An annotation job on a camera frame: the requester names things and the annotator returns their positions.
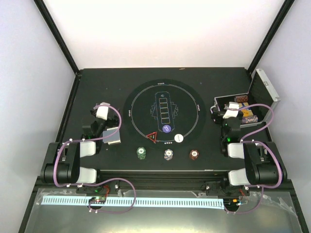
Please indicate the purple round button chip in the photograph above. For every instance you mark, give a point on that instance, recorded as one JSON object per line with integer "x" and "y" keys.
{"x": 166, "y": 129}

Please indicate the green poker chip stack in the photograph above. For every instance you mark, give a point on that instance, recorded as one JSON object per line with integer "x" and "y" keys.
{"x": 141, "y": 153}

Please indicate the purple chip row in case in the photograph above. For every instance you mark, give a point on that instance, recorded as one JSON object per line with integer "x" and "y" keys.
{"x": 249, "y": 119}

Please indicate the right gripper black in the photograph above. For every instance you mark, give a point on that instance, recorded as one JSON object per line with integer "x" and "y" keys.
{"x": 215, "y": 112}

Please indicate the red triangular marker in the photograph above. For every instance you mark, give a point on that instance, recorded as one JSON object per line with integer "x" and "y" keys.
{"x": 152, "y": 137}

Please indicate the white dealer button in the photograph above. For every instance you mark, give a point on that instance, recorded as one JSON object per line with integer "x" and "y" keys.
{"x": 178, "y": 138}

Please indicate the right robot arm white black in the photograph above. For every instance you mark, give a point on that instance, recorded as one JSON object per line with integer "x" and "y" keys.
{"x": 263, "y": 165}

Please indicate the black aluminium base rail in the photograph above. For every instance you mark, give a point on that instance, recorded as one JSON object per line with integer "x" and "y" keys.
{"x": 208, "y": 182}

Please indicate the brown poker chip stack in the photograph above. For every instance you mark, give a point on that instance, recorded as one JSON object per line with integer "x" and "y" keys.
{"x": 194, "y": 154}

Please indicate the brown chip row in case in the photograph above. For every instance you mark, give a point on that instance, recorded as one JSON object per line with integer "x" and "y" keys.
{"x": 241, "y": 99}

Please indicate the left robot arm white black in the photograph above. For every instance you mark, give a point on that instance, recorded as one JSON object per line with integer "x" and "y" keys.
{"x": 61, "y": 165}

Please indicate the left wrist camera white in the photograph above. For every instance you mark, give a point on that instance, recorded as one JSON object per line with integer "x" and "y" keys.
{"x": 101, "y": 110}

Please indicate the round black poker mat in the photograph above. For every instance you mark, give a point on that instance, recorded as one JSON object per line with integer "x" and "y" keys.
{"x": 156, "y": 103}

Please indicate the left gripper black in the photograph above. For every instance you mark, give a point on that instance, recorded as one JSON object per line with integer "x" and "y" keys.
{"x": 111, "y": 123}

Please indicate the white perforated strip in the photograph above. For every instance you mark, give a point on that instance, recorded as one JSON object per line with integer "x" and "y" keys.
{"x": 135, "y": 202}

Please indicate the aluminium poker case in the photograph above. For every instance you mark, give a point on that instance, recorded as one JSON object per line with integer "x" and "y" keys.
{"x": 261, "y": 91}

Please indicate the blue playing card deck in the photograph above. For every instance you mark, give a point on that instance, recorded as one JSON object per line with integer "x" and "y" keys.
{"x": 111, "y": 136}

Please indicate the orange yellow card box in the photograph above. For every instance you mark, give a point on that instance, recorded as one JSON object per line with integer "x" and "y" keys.
{"x": 247, "y": 112}

